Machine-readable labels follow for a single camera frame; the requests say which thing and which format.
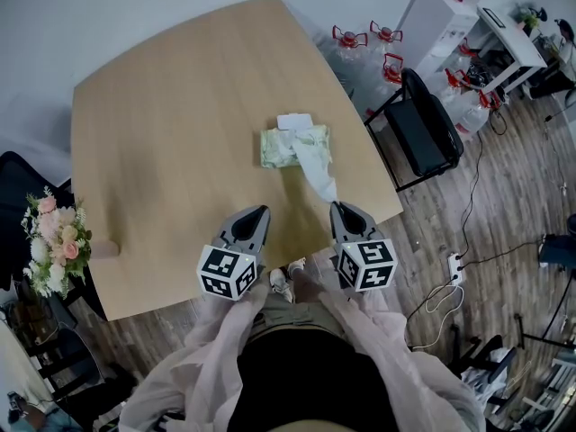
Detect person's right forearm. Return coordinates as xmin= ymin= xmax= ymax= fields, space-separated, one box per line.
xmin=314 ymin=281 xmax=418 ymax=377

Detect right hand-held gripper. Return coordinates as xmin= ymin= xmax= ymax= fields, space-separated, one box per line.
xmin=328 ymin=201 xmax=400 ymax=293

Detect group of clear red-capped jugs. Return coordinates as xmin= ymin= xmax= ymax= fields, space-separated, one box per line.
xmin=314 ymin=19 xmax=506 ymax=141

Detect white cabinet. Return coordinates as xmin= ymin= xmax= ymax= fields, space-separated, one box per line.
xmin=397 ymin=0 xmax=481 ymax=78

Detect black folding chair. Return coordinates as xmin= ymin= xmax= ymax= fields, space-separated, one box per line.
xmin=363 ymin=67 xmax=465 ymax=194

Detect person's left forearm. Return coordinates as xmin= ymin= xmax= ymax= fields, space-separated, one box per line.
xmin=177 ymin=281 xmax=272 ymax=382

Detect white cable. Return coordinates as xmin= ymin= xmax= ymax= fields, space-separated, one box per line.
xmin=406 ymin=282 xmax=465 ymax=353

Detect person's legs in khaki trousers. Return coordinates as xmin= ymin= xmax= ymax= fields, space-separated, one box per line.
xmin=249 ymin=265 xmax=347 ymax=338

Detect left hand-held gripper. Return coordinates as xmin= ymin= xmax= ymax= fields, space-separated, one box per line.
xmin=196 ymin=204 xmax=272 ymax=303

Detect person's left shoe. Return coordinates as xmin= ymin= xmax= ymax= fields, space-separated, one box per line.
xmin=269 ymin=268 xmax=294 ymax=304

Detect black cable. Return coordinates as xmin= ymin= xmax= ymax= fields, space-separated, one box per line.
xmin=457 ymin=126 xmax=486 ymax=260

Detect white power strip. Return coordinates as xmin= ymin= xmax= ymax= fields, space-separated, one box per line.
xmin=446 ymin=252 xmax=466 ymax=286

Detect white wet wipe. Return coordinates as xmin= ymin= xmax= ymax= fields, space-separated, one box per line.
xmin=291 ymin=133 xmax=339 ymax=203

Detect small green potted plant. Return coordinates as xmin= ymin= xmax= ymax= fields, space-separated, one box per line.
xmin=516 ymin=3 xmax=548 ymax=32

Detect person's torso in black top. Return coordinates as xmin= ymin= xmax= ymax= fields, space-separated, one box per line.
xmin=233 ymin=324 xmax=404 ymax=432

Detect white desk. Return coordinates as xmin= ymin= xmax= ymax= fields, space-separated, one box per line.
xmin=467 ymin=4 xmax=549 ymax=99

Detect green wet wipe pack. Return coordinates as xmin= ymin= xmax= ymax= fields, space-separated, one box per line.
xmin=259 ymin=112 xmax=332 ymax=169

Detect black chair with clothes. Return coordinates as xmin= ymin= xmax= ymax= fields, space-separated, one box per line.
xmin=448 ymin=324 xmax=519 ymax=416

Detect pink and white flower bouquet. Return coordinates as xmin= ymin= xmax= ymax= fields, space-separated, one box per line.
xmin=21 ymin=185 xmax=121 ymax=300

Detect black tripod stand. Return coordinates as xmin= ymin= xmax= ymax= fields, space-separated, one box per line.
xmin=514 ymin=276 xmax=576 ymax=351

